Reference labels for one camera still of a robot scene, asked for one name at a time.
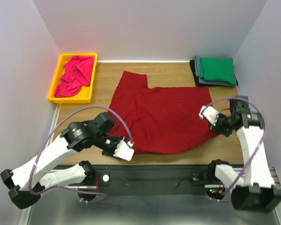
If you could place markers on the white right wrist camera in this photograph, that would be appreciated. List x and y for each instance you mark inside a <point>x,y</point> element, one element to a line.
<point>210,114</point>

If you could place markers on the yellow plastic bin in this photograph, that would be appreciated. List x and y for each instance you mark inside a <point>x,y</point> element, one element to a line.
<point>85,94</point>

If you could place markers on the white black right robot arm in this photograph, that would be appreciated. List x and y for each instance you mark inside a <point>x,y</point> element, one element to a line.
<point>253,188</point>

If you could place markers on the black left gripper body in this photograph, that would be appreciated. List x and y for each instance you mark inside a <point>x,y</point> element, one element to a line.
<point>109,143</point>

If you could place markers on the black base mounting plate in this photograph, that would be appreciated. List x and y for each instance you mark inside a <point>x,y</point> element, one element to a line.
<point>138,180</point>

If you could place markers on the dark red t-shirt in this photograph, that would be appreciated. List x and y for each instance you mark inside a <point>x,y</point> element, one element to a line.
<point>161,120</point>

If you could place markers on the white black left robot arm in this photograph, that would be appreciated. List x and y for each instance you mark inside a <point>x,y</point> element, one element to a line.
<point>30,181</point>

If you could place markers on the folded green t-shirt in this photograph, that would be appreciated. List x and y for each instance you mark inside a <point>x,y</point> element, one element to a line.
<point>217,70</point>

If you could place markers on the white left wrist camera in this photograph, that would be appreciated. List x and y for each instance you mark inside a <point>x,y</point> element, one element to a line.
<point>124,150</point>

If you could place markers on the folded black t-shirt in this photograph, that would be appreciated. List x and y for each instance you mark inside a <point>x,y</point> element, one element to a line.
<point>198,84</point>

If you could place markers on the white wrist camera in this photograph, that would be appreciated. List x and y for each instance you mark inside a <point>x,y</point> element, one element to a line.
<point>124,150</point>
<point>210,114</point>

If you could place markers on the aluminium extrusion rail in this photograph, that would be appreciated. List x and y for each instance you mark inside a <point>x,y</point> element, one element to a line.
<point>237,170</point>

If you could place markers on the pink t-shirt in bin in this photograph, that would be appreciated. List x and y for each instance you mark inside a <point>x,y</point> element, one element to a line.
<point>78,73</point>

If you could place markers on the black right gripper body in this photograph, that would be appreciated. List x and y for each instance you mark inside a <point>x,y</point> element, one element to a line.
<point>223,125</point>

